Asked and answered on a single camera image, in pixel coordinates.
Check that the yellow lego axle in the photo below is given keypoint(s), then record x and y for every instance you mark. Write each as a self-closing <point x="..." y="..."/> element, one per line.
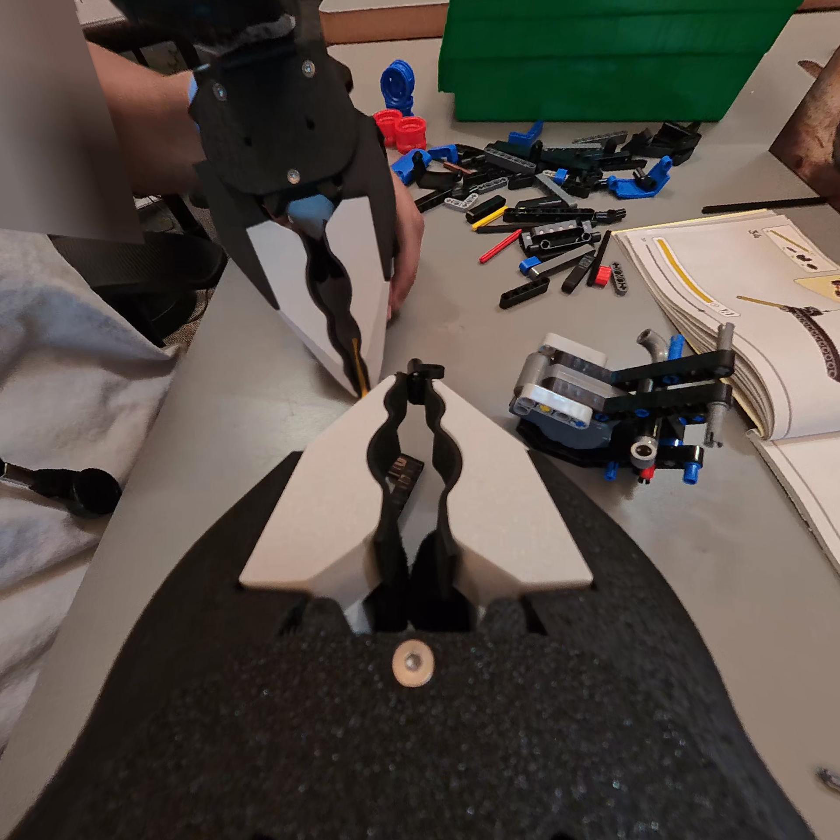
<point x="359" y="367"/>

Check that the person's left hand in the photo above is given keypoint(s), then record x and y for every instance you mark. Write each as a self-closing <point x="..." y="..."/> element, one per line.
<point x="407" y="262"/>

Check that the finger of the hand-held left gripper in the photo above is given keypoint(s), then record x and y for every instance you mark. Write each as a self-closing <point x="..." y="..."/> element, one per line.
<point x="289" y="275"/>
<point x="367" y="275"/>

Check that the long black lego axle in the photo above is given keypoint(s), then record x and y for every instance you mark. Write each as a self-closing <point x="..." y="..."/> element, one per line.
<point x="761" y="205"/>

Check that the lego set box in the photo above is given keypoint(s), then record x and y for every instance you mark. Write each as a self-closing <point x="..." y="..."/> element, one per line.
<point x="814" y="151"/>

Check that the black office chair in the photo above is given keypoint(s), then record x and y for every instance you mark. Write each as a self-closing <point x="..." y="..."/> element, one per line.
<point x="144" y="262"/>

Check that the black lego beam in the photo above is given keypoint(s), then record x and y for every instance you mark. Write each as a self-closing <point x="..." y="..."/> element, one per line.
<point x="403" y="482"/>

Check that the grey thin lego liftarm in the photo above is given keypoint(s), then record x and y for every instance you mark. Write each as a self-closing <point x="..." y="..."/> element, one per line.
<point x="619" y="275"/>

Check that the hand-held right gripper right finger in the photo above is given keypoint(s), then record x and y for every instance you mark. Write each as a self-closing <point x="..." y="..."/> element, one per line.
<point x="518" y="518"/>

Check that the blue lego wheel hub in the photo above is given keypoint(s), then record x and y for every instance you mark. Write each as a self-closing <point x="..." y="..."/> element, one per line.
<point x="397" y="85"/>

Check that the open instruction booklet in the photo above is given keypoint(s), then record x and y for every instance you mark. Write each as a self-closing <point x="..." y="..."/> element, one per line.
<point x="695" y="262"/>

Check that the red lego axle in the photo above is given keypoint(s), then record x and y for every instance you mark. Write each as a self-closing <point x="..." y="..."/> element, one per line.
<point x="500" y="246"/>

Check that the red lego wheel hub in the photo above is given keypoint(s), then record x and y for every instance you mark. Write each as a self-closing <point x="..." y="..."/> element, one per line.
<point x="387" y="127"/>
<point x="411" y="134"/>

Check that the pile of lego beams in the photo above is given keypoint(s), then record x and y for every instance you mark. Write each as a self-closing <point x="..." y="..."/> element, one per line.
<point x="558" y="236"/>

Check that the red lego connector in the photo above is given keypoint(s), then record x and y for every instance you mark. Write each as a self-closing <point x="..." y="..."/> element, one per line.
<point x="599" y="275"/>

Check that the blue wristband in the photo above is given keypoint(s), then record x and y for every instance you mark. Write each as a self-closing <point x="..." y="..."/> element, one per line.
<point x="193" y="88"/>

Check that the person's left forearm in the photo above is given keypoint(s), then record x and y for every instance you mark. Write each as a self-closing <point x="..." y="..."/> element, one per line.
<point x="144" y="111"/>

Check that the green plastic bin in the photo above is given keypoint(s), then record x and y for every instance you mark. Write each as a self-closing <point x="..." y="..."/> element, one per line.
<point x="590" y="65"/>

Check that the blue curved lego panel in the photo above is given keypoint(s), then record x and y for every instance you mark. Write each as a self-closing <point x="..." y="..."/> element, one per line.
<point x="640" y="187"/>

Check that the black lego connector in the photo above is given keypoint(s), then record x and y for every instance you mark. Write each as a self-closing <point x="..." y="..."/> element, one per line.
<point x="420" y="380"/>

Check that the partly built lego model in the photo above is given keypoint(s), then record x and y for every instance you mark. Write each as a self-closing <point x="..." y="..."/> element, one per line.
<point x="571" y="387"/>

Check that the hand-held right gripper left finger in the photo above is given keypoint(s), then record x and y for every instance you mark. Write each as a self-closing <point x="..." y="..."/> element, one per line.
<point x="315" y="512"/>

